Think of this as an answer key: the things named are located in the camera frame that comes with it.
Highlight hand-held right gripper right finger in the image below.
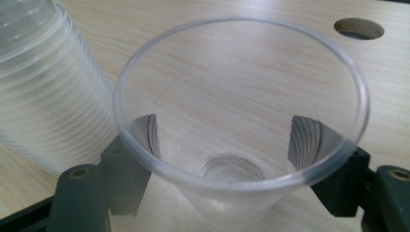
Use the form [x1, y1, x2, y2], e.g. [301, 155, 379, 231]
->
[287, 115, 371, 218]

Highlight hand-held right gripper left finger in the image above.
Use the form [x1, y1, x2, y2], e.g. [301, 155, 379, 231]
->
[100, 114, 161, 217]

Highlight single clear plastic cup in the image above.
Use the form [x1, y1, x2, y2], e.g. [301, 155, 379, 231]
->
[112, 15, 370, 232]

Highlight stack of clear plastic cups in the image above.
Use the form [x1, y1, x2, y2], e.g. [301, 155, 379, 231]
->
[0, 0, 119, 177]

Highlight round table cable hole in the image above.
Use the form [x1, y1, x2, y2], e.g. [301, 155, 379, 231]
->
[333, 17, 386, 41]

